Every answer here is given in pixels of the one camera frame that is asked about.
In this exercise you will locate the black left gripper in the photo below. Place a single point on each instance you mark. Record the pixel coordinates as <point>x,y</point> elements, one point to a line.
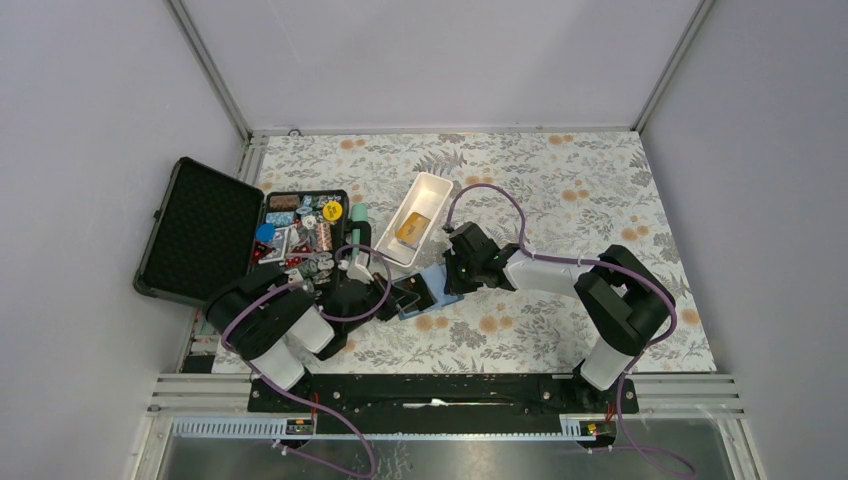
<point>391,306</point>

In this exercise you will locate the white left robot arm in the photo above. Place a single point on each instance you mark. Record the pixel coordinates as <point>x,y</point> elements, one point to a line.
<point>260,313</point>

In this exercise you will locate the floral patterned table mat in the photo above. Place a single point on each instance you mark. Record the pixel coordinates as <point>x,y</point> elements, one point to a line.
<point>575,193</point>

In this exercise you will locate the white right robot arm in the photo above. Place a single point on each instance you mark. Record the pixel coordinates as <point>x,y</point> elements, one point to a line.
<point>625,302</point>

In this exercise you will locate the yellow round poker chip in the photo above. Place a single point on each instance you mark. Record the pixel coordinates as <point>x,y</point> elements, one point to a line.
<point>332,211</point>

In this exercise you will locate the black open carrying case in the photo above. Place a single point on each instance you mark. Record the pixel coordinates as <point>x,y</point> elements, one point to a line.
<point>203,235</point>

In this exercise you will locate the blue round poker chip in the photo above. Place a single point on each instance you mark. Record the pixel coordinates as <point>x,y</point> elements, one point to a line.
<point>265,233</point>

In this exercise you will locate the blue leather card holder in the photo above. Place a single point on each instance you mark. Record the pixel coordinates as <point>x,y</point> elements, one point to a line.
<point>428,285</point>

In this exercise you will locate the gold credit card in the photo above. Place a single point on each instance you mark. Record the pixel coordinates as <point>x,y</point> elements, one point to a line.
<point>412,230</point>

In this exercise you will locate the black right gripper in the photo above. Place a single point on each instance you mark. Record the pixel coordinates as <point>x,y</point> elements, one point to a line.
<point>453,285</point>

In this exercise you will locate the white rectangular plastic tray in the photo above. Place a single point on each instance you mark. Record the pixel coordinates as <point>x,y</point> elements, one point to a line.
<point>427,195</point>

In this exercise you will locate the playing card deck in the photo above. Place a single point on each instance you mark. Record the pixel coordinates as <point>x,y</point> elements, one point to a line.
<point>282,242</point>

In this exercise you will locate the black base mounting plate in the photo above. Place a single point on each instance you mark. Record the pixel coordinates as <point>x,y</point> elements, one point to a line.
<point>443,404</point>

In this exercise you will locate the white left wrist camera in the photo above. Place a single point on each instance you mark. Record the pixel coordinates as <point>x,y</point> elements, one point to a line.
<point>357,268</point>

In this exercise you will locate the mint green case handle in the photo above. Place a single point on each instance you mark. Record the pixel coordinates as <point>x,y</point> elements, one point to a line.
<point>360,228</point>

